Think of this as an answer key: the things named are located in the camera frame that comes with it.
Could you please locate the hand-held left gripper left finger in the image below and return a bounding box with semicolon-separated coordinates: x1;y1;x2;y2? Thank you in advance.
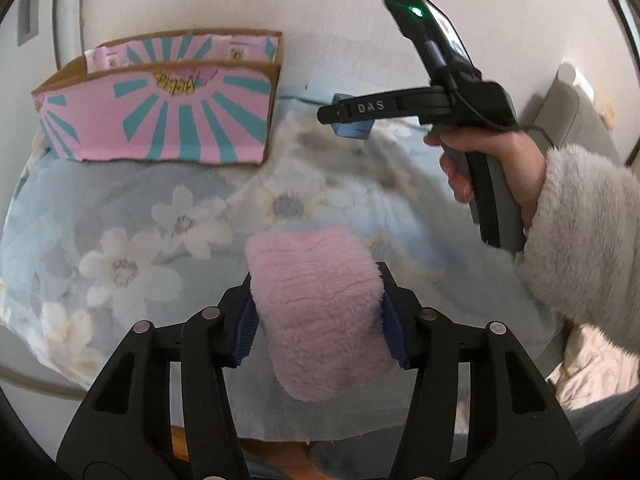
56;272;261;480

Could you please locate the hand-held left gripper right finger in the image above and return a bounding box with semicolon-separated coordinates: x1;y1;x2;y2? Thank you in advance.
375;261;586;480

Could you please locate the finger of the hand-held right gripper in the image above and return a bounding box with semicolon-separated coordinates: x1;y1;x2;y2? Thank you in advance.
317;85;453;126

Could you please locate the pink fluffy cloth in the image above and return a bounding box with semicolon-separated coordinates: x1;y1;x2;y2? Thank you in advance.
244;225;401;403

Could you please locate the cardboard box with pink lining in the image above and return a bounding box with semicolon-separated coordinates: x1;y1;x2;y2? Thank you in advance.
31;29;283;166

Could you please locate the person's right forearm fluffy sleeve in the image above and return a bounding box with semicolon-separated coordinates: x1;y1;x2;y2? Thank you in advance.
515;144;640;351

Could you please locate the person's right hand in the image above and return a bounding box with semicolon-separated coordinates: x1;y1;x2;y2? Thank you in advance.
424;127;547;231

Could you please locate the floral grey blue cloth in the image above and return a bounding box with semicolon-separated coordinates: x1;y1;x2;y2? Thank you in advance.
0;80;561;443

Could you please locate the dark framed picture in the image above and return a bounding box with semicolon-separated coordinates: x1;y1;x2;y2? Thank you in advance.
607;0;640;61

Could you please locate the pale pink quilted blanket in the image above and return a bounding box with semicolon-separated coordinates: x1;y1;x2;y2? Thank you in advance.
547;325;640;411

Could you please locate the grey clothing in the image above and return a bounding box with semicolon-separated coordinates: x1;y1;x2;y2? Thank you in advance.
560;390;640;461

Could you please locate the white door with recessed handle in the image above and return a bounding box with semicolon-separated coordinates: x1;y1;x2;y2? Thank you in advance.
0;0;88;76

